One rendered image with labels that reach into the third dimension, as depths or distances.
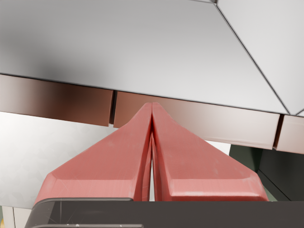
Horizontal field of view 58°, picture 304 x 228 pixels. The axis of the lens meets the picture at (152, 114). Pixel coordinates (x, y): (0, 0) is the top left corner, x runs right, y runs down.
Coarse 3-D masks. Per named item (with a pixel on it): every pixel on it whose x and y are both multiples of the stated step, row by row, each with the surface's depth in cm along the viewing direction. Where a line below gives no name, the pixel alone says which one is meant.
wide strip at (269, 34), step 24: (240, 0) 24; (264, 0) 24; (288, 0) 24; (240, 24) 25; (264, 24) 25; (288, 24) 25; (264, 48) 25; (288, 48) 25; (264, 72) 26; (288, 72) 26; (288, 96) 26
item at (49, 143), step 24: (0, 120) 45; (24, 120) 44; (48, 120) 44; (0, 144) 45; (24, 144) 45; (48, 144) 45; (72, 144) 45; (216, 144) 45; (0, 168) 46; (24, 168) 46; (48, 168) 46; (0, 192) 47; (24, 192) 47
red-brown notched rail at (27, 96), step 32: (0, 96) 29; (32, 96) 29; (64, 96) 29; (96, 96) 29; (128, 96) 29; (160, 96) 30; (192, 128) 30; (224, 128) 30; (256, 128) 30; (288, 128) 30
